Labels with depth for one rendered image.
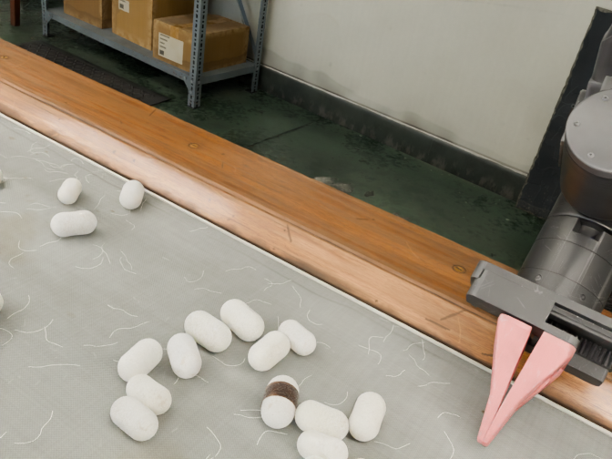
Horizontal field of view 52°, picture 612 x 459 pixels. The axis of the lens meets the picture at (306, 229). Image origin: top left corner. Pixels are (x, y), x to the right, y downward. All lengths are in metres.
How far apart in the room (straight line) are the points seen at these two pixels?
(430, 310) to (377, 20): 2.25
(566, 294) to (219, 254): 0.28
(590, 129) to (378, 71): 2.35
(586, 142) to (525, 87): 2.09
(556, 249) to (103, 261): 0.34
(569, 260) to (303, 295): 0.21
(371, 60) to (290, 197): 2.16
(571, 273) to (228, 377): 0.23
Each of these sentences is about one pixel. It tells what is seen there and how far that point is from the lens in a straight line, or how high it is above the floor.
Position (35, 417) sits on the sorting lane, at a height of 0.74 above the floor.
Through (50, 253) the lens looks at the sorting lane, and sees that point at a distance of 0.54.
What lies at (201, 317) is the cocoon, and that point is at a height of 0.76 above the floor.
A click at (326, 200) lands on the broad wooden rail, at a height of 0.76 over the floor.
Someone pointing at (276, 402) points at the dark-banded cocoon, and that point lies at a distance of 0.40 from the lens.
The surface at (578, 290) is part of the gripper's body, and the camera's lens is 0.42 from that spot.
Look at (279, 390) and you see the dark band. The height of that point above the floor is 0.76.
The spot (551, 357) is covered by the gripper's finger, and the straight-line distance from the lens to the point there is 0.41.
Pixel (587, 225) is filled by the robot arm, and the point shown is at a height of 0.87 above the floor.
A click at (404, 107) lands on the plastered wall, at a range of 2.68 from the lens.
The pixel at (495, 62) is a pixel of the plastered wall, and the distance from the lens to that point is 2.50.
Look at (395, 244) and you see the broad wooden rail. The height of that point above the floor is 0.76.
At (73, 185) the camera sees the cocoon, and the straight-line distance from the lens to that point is 0.60.
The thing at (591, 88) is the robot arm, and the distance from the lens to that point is 0.48.
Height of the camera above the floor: 1.05
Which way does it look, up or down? 32 degrees down
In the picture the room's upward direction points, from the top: 11 degrees clockwise
